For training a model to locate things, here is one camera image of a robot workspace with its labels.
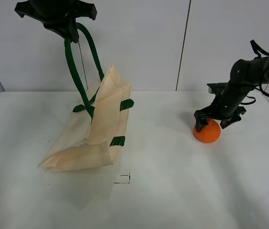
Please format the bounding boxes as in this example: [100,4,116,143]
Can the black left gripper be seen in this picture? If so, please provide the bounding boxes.
[15,0,97,28]

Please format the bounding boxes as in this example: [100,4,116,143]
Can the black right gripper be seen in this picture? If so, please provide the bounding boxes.
[194,83,254,132]

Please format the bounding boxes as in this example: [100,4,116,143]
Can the orange fruit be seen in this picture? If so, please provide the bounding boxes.
[193,119,221,143]

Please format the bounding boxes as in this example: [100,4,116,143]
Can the white linen bag green handles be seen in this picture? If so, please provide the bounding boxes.
[38,23,134,172]

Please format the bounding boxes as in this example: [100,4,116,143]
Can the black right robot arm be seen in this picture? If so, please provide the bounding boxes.
[194,55,269,132]

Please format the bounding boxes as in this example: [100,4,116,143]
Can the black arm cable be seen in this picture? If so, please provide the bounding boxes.
[240,39,269,106]

